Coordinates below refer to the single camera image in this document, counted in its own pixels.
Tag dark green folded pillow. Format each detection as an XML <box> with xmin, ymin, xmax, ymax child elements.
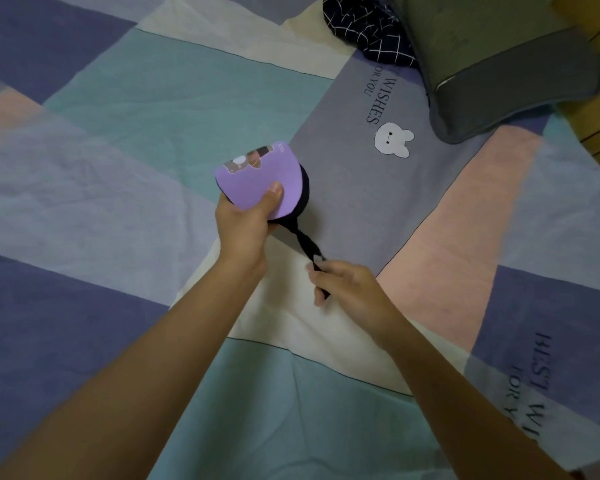
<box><xmin>426</xmin><ymin>25</ymin><xmax>600</xmax><ymax>145</ymax></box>

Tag person's left forearm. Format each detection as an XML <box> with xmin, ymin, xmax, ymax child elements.
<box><xmin>0</xmin><ymin>259</ymin><xmax>267</xmax><ymax>480</ymax></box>

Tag pastel patchwork bed sheet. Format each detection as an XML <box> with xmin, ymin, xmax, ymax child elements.
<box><xmin>0</xmin><ymin>0</ymin><xmax>600</xmax><ymax>480</ymax></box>

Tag purple sleep mask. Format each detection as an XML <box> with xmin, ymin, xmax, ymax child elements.
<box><xmin>213</xmin><ymin>140</ymin><xmax>332</xmax><ymax>301</ymax></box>

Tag person's left hand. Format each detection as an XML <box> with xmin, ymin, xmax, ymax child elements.
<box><xmin>213</xmin><ymin>182</ymin><xmax>285</xmax><ymax>275</ymax></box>

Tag person's right forearm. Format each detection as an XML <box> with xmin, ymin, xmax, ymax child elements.
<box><xmin>379</xmin><ymin>319</ymin><xmax>576</xmax><ymax>480</ymax></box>

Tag navy patterned cloth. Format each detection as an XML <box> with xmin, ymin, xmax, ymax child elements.
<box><xmin>321</xmin><ymin>0</ymin><xmax>422</xmax><ymax>71</ymax></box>

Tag person's right hand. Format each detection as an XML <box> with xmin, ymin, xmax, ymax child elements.
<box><xmin>305</xmin><ymin>259</ymin><xmax>412</xmax><ymax>349</ymax></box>

